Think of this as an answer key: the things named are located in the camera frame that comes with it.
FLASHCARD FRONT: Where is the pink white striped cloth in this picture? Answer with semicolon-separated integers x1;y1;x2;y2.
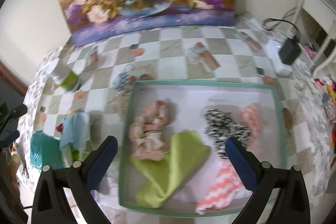
195;104;262;215

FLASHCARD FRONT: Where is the blue face mask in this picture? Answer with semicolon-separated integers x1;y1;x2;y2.
59;112;91;151

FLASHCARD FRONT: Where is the leopard print scrunchie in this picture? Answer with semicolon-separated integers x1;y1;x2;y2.
204;109;251;159

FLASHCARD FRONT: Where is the lime green cloth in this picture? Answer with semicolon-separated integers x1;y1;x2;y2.
130;130;211;209

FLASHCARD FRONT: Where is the pink floral scrunchie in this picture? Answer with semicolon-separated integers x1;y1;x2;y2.
129;101;169;161

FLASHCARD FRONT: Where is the teal plastic toy box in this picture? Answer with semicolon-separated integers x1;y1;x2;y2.
30;131;64;170

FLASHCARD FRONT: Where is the white pill bottle green label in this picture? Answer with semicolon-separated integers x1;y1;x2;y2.
50;59;81;92

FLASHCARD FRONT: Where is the checkered patterned tablecloth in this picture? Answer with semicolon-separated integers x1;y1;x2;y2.
17;14;335;223

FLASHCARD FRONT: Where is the colourful toy pile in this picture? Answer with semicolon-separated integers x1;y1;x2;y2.
313;77;336;148

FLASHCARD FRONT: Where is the teal shallow cardboard tray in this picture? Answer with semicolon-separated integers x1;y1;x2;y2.
118;80;287;218

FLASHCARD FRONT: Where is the black power adapter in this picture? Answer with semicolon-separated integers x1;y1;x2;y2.
278;36;301;65

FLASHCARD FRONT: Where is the white power strip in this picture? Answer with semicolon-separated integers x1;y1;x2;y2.
265;40;292;77

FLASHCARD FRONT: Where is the white wooden chair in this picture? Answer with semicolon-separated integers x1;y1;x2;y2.
293;0;335;79

